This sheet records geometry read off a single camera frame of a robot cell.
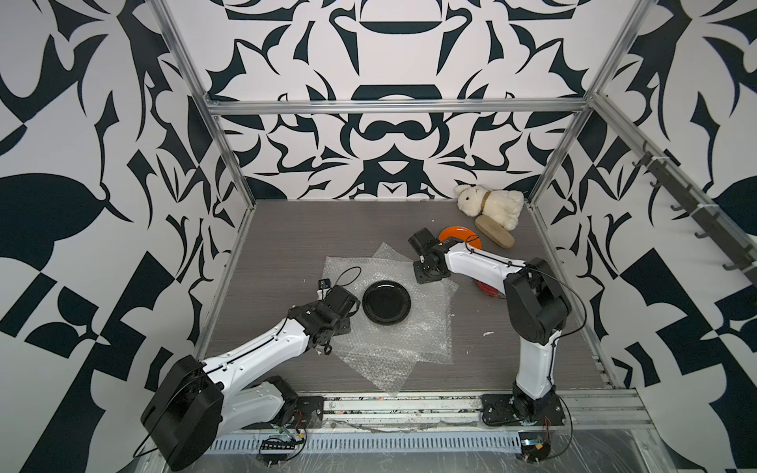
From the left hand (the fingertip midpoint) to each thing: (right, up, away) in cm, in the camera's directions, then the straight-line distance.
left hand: (338, 314), depth 86 cm
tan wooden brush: (+53, +23, +22) cm, 62 cm away
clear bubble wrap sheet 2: (+18, -8, -2) cm, 20 cm away
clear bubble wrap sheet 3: (+14, +13, +13) cm, 24 cm away
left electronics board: (-13, -30, -13) cm, 35 cm away
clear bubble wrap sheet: (+31, +3, +8) cm, 32 cm away
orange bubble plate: (+41, +23, +22) cm, 52 cm away
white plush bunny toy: (+56, +33, +22) cm, 68 cm away
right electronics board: (+49, -28, -14) cm, 58 cm away
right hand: (+26, +11, +11) cm, 31 cm away
